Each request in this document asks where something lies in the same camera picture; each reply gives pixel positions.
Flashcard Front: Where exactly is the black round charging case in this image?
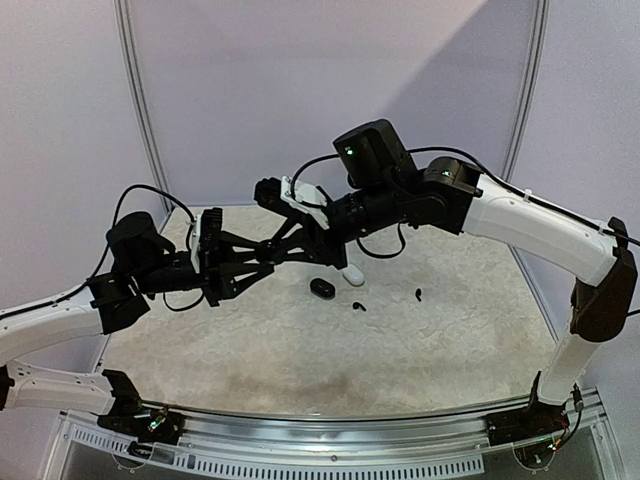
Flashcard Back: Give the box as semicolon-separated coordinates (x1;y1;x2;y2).
255;239;282;265

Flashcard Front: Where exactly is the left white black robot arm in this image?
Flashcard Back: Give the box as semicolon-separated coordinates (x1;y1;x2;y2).
1;208;274;434

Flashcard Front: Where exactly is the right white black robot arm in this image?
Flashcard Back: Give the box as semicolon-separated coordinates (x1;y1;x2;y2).
279;119;638;436

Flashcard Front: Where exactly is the right aluminium corner post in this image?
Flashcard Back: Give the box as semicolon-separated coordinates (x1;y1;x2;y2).
502;0;550;180

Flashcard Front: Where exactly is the left aluminium corner post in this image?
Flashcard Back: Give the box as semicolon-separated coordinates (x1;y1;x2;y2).
114;0;170;192

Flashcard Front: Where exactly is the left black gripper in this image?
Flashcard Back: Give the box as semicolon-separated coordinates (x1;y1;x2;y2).
134;231;274;307

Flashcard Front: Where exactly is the aluminium corner post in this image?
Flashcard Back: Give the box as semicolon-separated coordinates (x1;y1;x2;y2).
502;0;550;180
114;0;170;192

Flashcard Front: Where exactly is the white earbud charging case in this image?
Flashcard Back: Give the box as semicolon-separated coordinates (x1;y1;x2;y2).
341;265;365;287

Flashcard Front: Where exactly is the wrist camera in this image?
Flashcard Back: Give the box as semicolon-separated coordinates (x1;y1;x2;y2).
188;207;223;274
254;176;330;230

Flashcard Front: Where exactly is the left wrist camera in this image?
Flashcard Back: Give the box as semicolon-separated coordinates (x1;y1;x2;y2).
188;207;223;274

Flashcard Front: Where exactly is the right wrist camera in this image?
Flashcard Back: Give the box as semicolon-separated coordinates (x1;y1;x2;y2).
254;176;330;230

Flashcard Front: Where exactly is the black oval charging case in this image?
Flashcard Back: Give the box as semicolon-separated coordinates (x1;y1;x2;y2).
309;278;336;300

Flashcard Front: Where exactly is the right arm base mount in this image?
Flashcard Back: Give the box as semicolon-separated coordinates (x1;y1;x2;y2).
484;381;569;446

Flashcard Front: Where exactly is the aluminium front rail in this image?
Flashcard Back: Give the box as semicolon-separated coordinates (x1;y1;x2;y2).
46;389;624;479

